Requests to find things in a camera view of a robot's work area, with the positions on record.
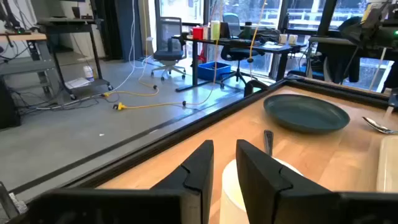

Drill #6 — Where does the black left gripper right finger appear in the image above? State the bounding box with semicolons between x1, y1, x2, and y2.
236;139;398;224

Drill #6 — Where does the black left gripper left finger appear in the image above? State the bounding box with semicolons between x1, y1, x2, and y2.
12;139;215;224

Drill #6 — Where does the white ceramic mug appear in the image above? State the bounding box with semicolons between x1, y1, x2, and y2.
219;157;304;224

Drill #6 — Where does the silver metal fork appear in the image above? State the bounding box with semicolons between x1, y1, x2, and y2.
263;129;275;156

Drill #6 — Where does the dark teal plate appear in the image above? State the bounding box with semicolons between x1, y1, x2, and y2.
263;94;351;134

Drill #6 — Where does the silver metal spoon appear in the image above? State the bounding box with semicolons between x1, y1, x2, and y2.
362;116;398;135

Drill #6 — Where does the beige plastic tray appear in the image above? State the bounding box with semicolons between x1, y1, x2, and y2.
376;135;398;193

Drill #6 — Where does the dark bottle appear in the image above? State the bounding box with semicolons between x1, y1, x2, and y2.
243;21;253;40

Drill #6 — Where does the blue plastic bin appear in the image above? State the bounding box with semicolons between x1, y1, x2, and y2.
197;61;233;82

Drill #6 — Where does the black office chair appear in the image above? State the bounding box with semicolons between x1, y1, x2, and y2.
220;12;266;90

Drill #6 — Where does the white paper stack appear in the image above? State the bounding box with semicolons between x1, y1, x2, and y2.
64;77;91;90

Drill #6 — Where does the white plastic bottle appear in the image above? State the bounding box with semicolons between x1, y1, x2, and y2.
83;65;95;83

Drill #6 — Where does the black office desk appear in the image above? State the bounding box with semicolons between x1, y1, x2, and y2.
172;33;307;93

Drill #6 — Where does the grey mesh office chair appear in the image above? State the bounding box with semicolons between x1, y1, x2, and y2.
151;17;188;82

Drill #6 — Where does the yellow-green translucent cup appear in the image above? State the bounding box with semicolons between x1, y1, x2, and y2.
210;20;221;41

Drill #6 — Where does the black floor case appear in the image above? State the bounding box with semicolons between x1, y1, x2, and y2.
0;76;22;130

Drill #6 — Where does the wooden workbench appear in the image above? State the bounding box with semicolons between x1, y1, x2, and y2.
0;30;60;96

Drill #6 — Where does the black equipment with green light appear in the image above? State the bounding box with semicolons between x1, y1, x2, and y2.
0;0;32;34

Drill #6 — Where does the black aluminium table frame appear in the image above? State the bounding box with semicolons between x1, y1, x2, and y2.
9;77;398;195

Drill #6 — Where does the yellow extension cable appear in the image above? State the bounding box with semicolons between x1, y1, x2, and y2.
248;0;268;63
102;0;160;98
112;0;223;111

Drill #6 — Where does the white cable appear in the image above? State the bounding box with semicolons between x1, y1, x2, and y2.
111;0;150;94

